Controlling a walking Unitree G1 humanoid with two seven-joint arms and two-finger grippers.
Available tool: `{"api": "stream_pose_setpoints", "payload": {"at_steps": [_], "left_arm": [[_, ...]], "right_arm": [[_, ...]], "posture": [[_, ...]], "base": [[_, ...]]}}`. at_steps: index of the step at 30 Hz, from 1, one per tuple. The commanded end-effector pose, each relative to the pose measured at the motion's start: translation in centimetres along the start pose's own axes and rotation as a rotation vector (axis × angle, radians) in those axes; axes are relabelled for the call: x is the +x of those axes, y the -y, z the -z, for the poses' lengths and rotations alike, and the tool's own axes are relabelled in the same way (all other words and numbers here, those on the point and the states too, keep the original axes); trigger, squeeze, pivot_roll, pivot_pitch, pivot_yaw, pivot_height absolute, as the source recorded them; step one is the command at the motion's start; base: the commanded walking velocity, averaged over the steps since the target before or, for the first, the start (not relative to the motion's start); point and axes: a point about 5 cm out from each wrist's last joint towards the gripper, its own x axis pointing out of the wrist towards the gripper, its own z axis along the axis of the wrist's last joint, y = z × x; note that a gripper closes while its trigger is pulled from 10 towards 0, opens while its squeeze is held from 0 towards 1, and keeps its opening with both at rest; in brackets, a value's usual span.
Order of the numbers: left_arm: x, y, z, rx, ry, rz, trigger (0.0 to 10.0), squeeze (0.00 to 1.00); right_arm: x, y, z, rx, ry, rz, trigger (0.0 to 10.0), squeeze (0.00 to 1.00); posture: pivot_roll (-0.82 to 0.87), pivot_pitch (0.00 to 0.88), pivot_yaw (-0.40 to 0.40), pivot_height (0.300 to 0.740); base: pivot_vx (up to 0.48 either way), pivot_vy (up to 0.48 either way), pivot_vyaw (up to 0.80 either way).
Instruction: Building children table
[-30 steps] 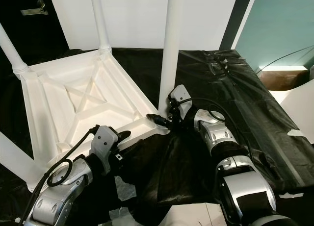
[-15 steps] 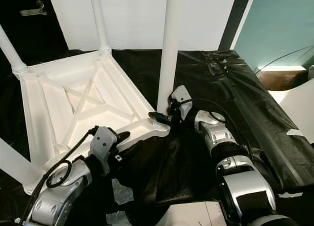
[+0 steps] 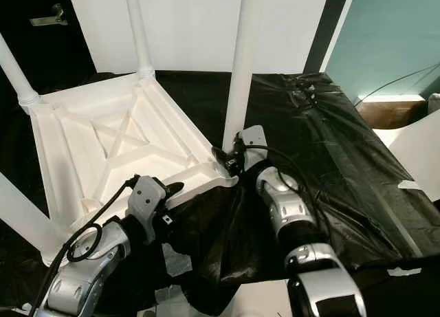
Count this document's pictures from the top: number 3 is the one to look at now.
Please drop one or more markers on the black plastic sheet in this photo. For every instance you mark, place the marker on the black plastic sheet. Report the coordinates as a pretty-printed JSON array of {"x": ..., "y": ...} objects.
[{"x": 371, "y": 166}]

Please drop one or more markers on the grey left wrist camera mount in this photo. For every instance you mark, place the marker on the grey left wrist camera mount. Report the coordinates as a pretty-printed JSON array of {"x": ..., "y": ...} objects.
[{"x": 148, "y": 197}]

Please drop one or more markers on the dark door frame post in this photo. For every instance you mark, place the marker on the dark door frame post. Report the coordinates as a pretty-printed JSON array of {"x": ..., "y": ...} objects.
[{"x": 326, "y": 25}]

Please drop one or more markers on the brown wooden table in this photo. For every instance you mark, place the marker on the brown wooden table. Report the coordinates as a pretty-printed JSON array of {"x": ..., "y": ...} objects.
[{"x": 395, "y": 113}]

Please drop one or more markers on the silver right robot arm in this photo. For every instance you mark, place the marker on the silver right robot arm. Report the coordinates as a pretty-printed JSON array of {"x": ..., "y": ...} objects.
[{"x": 282, "y": 203}]

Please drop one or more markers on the black door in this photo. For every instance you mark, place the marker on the black door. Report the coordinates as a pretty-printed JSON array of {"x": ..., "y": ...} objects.
[{"x": 62, "y": 49}]

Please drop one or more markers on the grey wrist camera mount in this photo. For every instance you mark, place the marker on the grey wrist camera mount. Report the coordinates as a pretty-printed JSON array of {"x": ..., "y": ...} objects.
[
  {"x": 148, "y": 197},
  {"x": 254, "y": 138}
]

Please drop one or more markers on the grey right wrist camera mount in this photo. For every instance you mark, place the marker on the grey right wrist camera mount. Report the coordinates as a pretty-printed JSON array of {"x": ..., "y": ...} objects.
[{"x": 254, "y": 138}]

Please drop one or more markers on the teal glass panel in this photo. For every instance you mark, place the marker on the teal glass panel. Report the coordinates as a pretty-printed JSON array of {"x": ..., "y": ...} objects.
[{"x": 392, "y": 35}]

